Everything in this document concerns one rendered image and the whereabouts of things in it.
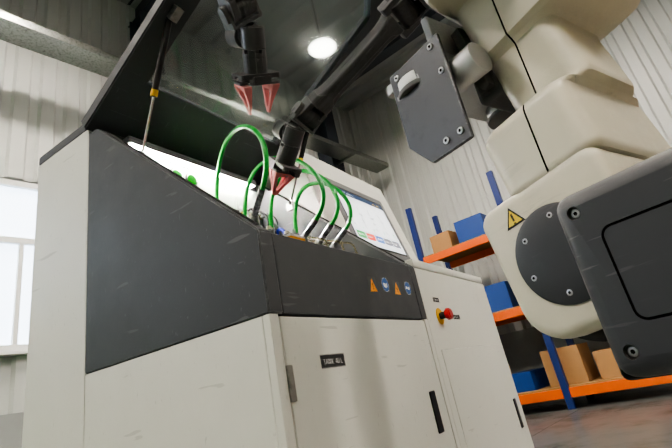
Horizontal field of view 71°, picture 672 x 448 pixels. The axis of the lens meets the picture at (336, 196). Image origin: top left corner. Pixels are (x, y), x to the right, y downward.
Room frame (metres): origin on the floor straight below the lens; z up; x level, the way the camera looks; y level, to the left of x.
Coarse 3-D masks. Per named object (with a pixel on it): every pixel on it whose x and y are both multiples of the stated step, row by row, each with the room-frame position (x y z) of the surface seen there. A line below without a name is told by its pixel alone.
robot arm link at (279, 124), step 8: (296, 104) 1.11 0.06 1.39; (304, 104) 1.11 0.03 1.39; (296, 112) 1.10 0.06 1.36; (280, 120) 1.19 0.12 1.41; (288, 120) 1.17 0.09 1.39; (296, 120) 1.12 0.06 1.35; (272, 128) 1.20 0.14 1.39; (280, 128) 1.16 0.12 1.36; (304, 128) 1.15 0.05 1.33; (280, 136) 1.18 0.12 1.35
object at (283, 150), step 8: (280, 144) 1.16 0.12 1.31; (280, 152) 1.17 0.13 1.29; (288, 152) 1.16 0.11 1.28; (296, 152) 1.17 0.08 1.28; (272, 160) 1.19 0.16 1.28; (280, 160) 1.17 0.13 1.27; (288, 160) 1.17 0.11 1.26; (280, 168) 1.20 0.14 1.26; (288, 168) 1.17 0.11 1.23; (296, 168) 1.19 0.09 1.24
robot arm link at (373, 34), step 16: (384, 0) 0.96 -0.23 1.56; (384, 16) 0.98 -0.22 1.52; (384, 32) 1.00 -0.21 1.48; (400, 32) 1.01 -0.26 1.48; (368, 48) 1.02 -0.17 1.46; (352, 64) 1.04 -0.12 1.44; (368, 64) 1.05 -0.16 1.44; (336, 80) 1.06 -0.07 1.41; (352, 80) 1.08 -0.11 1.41; (320, 96) 1.08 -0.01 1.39; (336, 96) 1.10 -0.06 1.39; (304, 112) 1.10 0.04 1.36; (320, 112) 1.14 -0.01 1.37
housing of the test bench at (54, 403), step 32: (64, 160) 1.19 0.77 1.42; (64, 192) 1.18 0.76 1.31; (64, 224) 1.18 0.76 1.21; (64, 256) 1.18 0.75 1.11; (32, 288) 1.26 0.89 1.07; (64, 288) 1.17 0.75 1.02; (32, 320) 1.25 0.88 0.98; (64, 320) 1.17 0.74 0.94; (32, 352) 1.25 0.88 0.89; (64, 352) 1.17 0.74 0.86; (32, 384) 1.24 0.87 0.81; (64, 384) 1.17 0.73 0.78; (32, 416) 1.24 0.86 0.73; (64, 416) 1.16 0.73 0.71
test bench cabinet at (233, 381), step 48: (240, 336) 0.87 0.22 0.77; (96, 384) 1.10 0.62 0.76; (144, 384) 1.01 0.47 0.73; (192, 384) 0.94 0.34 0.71; (240, 384) 0.88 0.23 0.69; (96, 432) 1.10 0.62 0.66; (144, 432) 1.02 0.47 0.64; (192, 432) 0.94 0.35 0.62; (240, 432) 0.88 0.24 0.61; (288, 432) 0.84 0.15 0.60
